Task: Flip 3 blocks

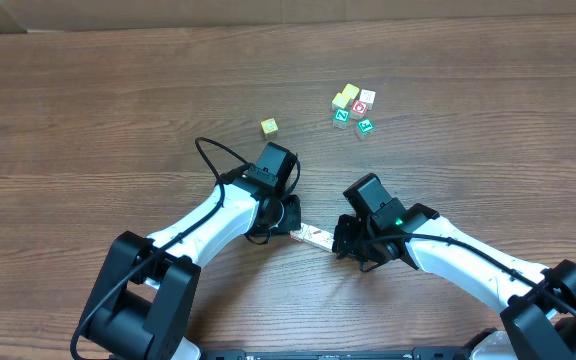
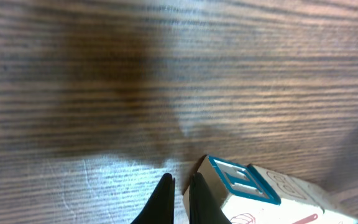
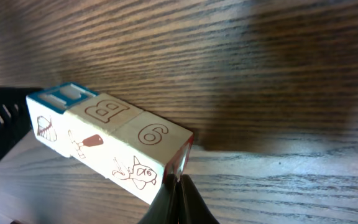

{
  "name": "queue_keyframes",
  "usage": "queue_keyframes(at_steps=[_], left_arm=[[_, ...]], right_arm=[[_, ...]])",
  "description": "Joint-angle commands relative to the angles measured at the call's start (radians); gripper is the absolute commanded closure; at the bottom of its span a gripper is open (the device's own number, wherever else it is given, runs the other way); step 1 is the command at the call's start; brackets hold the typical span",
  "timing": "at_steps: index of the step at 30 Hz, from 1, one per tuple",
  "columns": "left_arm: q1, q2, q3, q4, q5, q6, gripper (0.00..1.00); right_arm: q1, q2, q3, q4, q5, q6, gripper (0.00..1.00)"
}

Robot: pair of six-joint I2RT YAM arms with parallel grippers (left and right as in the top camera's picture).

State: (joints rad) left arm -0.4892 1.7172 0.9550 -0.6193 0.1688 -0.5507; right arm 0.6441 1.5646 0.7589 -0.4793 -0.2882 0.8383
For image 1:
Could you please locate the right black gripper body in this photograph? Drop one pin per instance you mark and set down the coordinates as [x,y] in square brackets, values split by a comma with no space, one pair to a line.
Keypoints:
[344,236]

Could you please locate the white block pencil drawing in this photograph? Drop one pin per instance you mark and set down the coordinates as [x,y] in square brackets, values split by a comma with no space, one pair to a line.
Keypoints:
[314,231]

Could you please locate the green E block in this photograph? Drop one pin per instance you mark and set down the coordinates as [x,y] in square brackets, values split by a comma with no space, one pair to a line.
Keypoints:
[364,128]

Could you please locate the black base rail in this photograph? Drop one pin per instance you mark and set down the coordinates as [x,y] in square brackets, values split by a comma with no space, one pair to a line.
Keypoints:
[417,353]

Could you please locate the yellow block front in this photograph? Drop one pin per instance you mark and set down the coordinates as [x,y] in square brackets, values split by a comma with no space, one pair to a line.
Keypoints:
[340,101]

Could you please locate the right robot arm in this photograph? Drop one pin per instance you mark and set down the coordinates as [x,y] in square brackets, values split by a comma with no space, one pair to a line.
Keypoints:
[536,303]

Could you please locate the green Z block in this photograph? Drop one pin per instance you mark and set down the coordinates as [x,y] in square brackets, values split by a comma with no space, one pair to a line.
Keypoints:
[340,118]

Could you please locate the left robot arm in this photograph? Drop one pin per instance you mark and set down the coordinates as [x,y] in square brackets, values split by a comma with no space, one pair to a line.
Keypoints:
[140,304]

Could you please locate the white block red drawing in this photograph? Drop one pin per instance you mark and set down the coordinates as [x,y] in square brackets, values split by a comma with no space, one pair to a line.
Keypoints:
[302,234]

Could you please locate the white block in cluster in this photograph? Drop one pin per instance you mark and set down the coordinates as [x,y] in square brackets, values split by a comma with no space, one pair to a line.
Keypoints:
[367,97]

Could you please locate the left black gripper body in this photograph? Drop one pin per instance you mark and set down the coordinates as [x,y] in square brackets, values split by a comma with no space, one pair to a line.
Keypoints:
[291,215]

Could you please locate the green V block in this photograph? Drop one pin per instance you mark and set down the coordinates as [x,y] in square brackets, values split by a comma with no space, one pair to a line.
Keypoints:
[325,241]

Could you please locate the yellow block rear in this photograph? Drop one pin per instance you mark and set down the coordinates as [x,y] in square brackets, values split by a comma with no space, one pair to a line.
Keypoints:
[351,91]

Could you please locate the lone yellow block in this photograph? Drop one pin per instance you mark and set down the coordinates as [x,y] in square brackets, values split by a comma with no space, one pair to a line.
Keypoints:
[269,128]

